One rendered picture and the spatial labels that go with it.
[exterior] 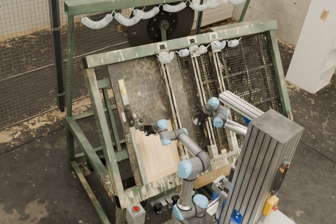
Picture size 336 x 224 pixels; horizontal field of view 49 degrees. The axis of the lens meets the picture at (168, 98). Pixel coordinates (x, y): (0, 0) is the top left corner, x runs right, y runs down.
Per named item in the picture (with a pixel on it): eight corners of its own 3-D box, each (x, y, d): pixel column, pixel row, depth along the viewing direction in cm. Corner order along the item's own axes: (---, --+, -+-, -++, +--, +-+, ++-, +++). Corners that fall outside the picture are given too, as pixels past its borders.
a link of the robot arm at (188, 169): (196, 218, 273) (205, 163, 245) (178, 225, 267) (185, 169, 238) (188, 207, 282) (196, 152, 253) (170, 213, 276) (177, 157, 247)
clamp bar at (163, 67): (180, 169, 348) (194, 172, 327) (151, 45, 339) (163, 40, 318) (188, 165, 353) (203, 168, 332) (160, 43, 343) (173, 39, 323)
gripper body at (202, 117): (197, 123, 307) (204, 116, 298) (194, 115, 311) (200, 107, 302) (205, 123, 310) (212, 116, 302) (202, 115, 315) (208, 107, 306)
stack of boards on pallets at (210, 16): (152, 49, 723) (154, 22, 691) (120, 29, 780) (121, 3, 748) (230, 22, 870) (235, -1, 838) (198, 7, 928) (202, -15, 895)
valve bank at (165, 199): (152, 227, 330) (155, 210, 316) (145, 215, 340) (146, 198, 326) (197, 205, 355) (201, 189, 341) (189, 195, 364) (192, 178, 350)
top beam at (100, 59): (84, 69, 307) (88, 68, 299) (81, 57, 306) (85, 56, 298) (271, 30, 414) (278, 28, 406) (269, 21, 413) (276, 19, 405)
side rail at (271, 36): (282, 126, 424) (289, 127, 415) (262, 32, 416) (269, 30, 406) (287, 124, 428) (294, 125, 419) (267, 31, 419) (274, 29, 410)
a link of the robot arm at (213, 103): (218, 106, 289) (209, 100, 289) (212, 114, 297) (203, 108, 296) (221, 100, 294) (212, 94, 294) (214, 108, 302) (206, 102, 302)
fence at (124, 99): (141, 184, 328) (143, 185, 325) (116, 80, 321) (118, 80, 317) (146, 182, 331) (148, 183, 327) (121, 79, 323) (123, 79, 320)
